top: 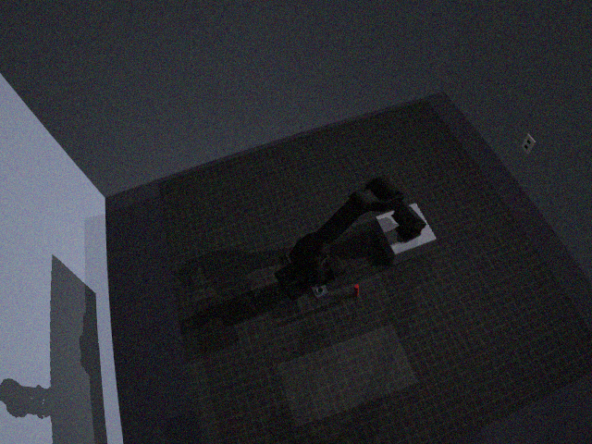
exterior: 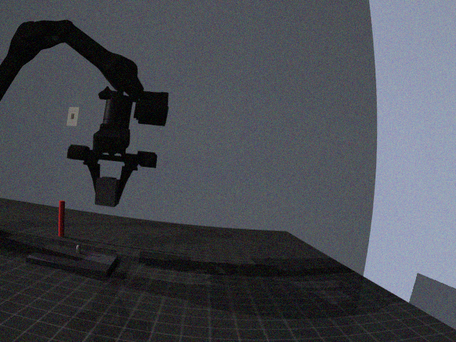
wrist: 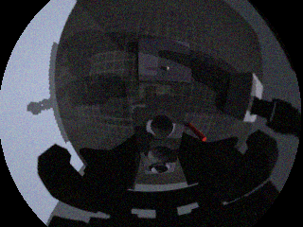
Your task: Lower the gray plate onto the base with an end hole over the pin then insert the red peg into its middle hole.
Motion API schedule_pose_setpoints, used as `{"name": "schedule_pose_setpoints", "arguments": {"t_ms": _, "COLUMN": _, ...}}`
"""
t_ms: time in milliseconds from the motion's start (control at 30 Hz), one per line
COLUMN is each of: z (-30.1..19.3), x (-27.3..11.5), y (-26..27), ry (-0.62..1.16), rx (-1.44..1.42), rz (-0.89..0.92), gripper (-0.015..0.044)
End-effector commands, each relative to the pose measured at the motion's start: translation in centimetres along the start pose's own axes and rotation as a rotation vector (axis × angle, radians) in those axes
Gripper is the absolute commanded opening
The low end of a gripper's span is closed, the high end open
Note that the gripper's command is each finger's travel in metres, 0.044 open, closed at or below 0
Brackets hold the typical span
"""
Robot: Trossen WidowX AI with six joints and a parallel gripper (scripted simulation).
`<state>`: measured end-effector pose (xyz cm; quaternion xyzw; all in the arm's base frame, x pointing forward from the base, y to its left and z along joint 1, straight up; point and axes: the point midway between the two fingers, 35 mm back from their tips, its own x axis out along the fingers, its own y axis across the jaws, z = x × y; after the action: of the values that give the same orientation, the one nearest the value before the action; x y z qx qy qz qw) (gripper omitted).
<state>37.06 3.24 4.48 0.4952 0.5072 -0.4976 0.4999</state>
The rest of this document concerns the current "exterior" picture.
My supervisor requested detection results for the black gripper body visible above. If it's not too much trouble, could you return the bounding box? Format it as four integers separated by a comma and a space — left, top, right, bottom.
67, 119, 157, 168

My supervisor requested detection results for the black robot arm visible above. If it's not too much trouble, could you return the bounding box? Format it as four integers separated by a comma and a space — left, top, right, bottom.
0, 20, 169, 155

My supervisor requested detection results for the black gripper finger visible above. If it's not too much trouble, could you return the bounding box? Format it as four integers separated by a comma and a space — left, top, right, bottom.
117, 166, 138, 202
83, 162, 100, 191

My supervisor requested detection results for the red peg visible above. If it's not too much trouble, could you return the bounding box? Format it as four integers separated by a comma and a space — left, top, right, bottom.
58, 201, 65, 237

